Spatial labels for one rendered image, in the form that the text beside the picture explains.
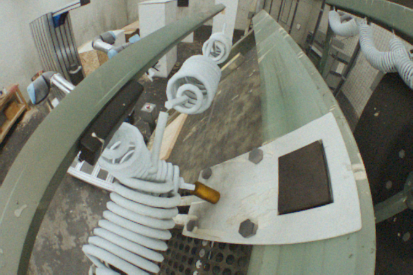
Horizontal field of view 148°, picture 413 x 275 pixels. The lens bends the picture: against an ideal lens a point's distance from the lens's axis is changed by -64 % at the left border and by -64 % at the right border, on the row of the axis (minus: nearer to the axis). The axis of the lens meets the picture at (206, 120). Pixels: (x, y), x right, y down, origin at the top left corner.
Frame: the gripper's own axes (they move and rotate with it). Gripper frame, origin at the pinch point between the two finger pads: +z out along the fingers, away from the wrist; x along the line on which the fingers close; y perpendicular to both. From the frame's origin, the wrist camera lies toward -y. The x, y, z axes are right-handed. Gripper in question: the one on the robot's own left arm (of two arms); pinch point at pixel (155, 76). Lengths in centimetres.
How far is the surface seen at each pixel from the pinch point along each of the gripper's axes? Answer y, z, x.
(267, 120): 71, -19, -82
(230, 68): 57, 3, -21
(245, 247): 65, -2, -97
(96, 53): -132, -50, 83
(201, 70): 64, -26, -79
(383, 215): 102, 11, -97
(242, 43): 66, -1, 3
